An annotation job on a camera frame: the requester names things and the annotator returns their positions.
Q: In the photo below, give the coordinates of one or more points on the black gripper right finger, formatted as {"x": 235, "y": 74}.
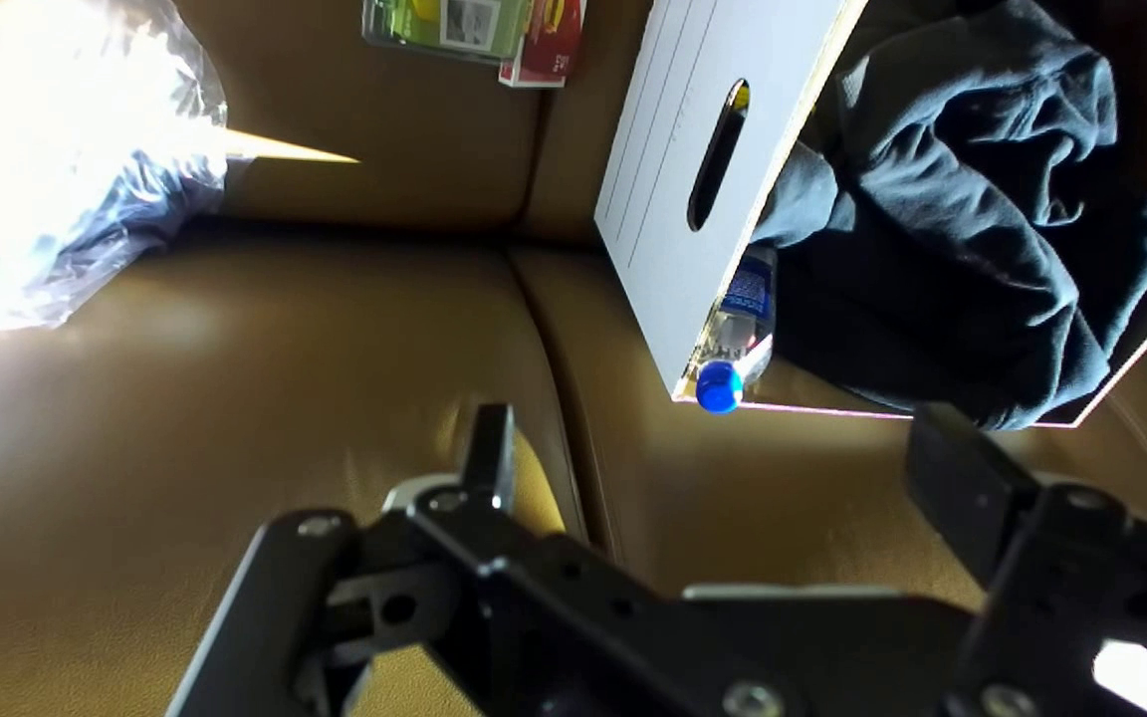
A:
{"x": 974, "y": 485}

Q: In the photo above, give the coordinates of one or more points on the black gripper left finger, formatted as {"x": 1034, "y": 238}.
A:
{"x": 488, "y": 461}

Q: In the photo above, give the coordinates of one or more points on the clear water bottle blue cap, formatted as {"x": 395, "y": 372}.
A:
{"x": 734, "y": 345}

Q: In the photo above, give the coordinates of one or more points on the tan leather sofa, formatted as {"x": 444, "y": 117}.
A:
{"x": 267, "y": 439}

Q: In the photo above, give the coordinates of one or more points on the white cardboard box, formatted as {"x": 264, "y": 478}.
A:
{"x": 693, "y": 119}

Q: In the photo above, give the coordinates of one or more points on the dark blue clothing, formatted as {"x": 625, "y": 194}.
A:
{"x": 974, "y": 226}

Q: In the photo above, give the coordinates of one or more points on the red package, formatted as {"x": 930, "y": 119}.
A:
{"x": 552, "y": 40}

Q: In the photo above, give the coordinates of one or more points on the green package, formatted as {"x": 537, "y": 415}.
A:
{"x": 447, "y": 26}

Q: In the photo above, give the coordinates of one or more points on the clear plastic bag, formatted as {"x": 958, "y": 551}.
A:
{"x": 58, "y": 162}

